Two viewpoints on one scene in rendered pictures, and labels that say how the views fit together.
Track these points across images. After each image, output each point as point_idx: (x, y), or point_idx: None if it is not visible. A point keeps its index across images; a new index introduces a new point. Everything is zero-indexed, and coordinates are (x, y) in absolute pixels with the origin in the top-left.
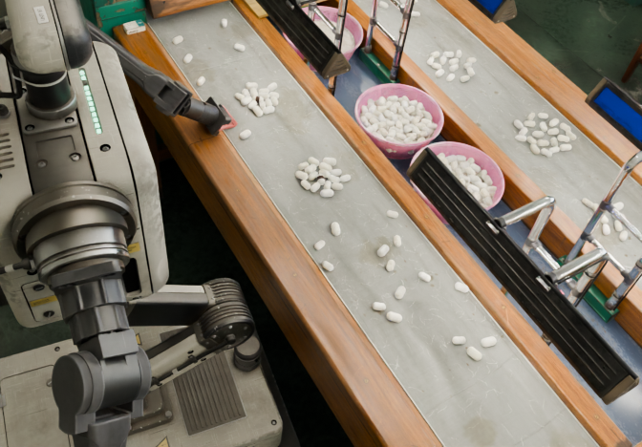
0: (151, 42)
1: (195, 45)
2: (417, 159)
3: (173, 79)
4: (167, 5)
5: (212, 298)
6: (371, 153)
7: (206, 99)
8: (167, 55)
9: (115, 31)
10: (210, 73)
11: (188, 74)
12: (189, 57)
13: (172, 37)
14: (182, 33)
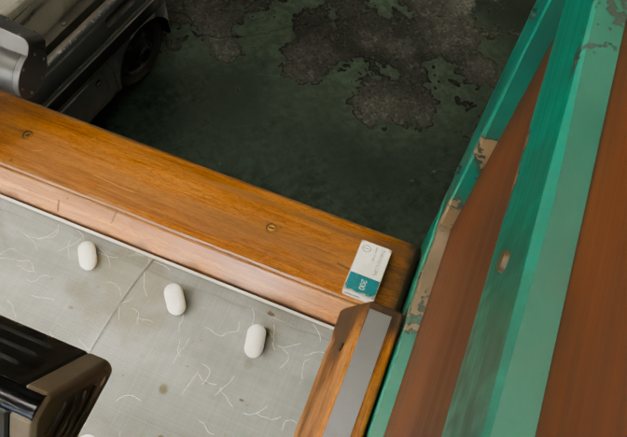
0: (289, 266)
1: (206, 369)
2: None
3: (138, 199)
4: (331, 357)
5: None
6: None
7: (39, 224)
8: (225, 268)
9: (399, 240)
10: (92, 306)
11: (138, 262)
12: (167, 296)
13: (283, 348)
14: (272, 384)
